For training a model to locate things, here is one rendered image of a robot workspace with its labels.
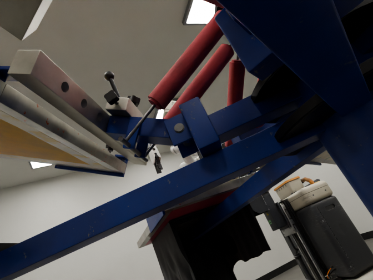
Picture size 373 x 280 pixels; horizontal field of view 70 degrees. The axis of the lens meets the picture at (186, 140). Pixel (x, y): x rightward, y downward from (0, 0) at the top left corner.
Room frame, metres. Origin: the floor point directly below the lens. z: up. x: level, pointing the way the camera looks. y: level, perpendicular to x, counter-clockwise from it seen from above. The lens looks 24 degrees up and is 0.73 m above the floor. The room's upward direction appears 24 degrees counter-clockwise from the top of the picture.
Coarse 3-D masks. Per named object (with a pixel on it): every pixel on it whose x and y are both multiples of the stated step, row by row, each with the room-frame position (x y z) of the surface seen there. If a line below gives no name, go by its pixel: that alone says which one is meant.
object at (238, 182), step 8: (248, 176) 1.23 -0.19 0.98; (224, 184) 1.17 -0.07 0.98; (232, 184) 1.19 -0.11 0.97; (240, 184) 1.20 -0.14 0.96; (208, 192) 1.13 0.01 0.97; (216, 192) 1.14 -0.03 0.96; (224, 192) 1.18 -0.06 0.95; (192, 200) 1.09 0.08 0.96; (200, 200) 1.12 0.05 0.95; (168, 208) 1.04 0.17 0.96; (176, 208) 1.08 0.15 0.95; (160, 224) 1.27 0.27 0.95; (144, 232) 1.45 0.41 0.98; (152, 232) 1.37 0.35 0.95; (144, 240) 1.51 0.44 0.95
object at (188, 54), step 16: (208, 0) 0.34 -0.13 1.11; (208, 32) 0.50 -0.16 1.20; (192, 48) 0.51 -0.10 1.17; (208, 48) 0.52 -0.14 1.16; (224, 48) 0.63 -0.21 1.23; (176, 64) 0.51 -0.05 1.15; (192, 64) 0.52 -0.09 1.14; (208, 64) 0.63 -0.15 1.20; (224, 64) 0.65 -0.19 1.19; (240, 64) 0.69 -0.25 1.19; (176, 80) 0.51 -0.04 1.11; (208, 80) 0.64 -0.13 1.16; (240, 80) 0.72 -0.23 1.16; (160, 96) 0.51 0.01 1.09; (192, 96) 0.64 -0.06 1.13; (240, 96) 0.76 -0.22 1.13; (176, 112) 0.63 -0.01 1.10
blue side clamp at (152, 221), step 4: (160, 212) 1.05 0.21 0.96; (164, 212) 1.03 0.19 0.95; (152, 216) 1.18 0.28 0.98; (156, 216) 1.12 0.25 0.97; (160, 216) 1.07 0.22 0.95; (148, 220) 1.26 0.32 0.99; (152, 220) 1.20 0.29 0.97; (156, 220) 1.14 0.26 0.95; (160, 220) 1.10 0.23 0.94; (148, 224) 1.28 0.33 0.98; (152, 224) 1.22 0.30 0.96; (156, 224) 1.16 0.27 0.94; (152, 228) 1.24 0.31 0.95
